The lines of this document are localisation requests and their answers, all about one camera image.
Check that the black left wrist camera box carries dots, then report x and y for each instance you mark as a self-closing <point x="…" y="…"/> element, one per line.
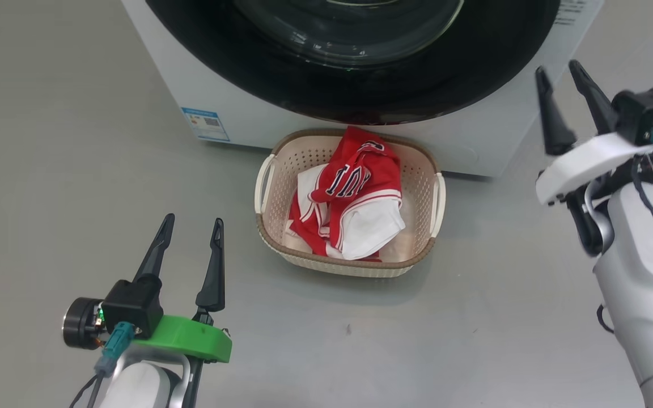
<point x="134" y="303"/>

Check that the black printed text label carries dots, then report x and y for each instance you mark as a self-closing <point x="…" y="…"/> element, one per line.
<point x="570" y="11"/>

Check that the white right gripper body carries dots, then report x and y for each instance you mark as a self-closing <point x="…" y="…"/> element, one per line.
<point x="581" y="164"/>

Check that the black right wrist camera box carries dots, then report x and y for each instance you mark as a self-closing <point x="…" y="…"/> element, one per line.
<point x="647" y="113"/>

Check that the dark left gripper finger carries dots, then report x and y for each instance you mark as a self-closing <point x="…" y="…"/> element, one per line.
<point x="156" y="255"/>
<point x="213" y="283"/>

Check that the white front-load washing machine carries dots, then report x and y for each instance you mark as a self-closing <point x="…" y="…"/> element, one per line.
<point x="474" y="141"/>

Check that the blue energy label sticker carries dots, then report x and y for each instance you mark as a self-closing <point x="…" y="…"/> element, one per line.
<point x="206" y="124"/>

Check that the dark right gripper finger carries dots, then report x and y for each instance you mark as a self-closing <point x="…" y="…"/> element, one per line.
<point x="556" y="124"/>
<point x="596" y="102"/>

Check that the red and white jersey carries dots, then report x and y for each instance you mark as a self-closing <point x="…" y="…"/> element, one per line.
<point x="360" y="187"/>

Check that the cream basket with brown rim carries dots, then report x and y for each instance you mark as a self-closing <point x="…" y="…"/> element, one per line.
<point x="417" y="170"/>

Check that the black glass washing machine door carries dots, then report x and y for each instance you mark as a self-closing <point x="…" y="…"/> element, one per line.
<point x="219" y="68"/>

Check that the black round left gripper motor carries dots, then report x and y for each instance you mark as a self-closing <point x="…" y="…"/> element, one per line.
<point x="80" y="323"/>

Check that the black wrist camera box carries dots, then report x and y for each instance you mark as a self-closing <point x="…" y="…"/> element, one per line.
<point x="647" y="113"/>
<point x="134" y="303"/>

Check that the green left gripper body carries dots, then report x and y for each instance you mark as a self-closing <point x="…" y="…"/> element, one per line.
<point x="190" y="337"/>

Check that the teal left camera connector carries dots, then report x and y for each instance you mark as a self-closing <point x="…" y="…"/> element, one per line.
<point x="117" y="343"/>

